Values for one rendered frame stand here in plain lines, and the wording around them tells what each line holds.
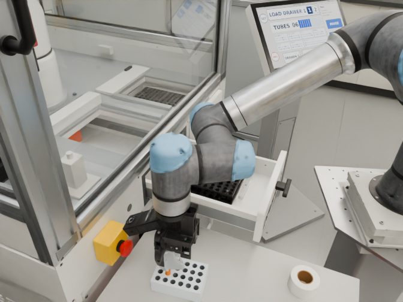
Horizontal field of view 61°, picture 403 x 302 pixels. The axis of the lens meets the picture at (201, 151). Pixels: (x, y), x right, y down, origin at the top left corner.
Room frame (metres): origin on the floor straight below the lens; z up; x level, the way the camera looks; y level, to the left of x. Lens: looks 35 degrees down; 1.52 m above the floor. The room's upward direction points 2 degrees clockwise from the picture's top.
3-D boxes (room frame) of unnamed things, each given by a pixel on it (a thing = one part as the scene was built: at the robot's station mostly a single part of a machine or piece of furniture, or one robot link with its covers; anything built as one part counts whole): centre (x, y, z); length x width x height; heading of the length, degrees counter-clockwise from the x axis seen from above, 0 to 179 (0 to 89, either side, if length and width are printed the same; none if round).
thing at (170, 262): (0.48, 0.06, 0.87); 0.06 x 0.03 x 0.09; 77
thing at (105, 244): (0.52, 0.20, 0.88); 0.07 x 0.05 x 0.07; 159
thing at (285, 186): (0.71, -0.23, 0.91); 0.07 x 0.04 x 0.01; 159
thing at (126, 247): (0.51, 0.17, 0.88); 0.04 x 0.03 x 0.04; 159
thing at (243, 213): (0.80, -0.01, 0.86); 0.40 x 0.26 x 0.06; 69
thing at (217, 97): (1.13, -0.01, 0.87); 0.29 x 0.02 x 0.11; 159
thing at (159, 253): (0.48, 0.08, 0.91); 0.05 x 0.02 x 0.09; 167
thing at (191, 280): (0.51, 0.04, 0.78); 0.12 x 0.08 x 0.04; 77
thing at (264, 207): (0.72, -0.20, 0.87); 0.29 x 0.02 x 0.11; 159
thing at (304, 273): (0.51, -0.26, 0.78); 0.07 x 0.07 x 0.04
